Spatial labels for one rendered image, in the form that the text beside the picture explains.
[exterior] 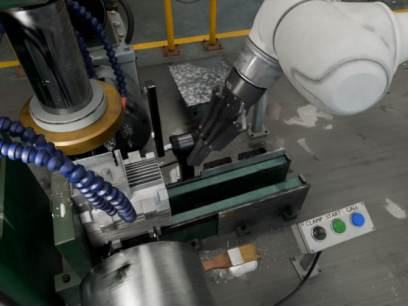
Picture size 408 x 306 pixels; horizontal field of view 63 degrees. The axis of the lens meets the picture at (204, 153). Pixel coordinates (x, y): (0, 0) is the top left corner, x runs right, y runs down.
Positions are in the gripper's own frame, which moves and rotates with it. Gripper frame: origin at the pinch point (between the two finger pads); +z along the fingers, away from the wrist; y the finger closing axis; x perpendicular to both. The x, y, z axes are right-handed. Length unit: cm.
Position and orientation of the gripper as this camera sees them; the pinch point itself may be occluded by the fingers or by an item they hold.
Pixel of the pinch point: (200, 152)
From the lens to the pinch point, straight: 72.0
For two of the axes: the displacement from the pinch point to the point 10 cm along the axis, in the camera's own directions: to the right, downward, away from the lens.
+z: -4.8, 6.9, 5.4
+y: 3.4, 7.1, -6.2
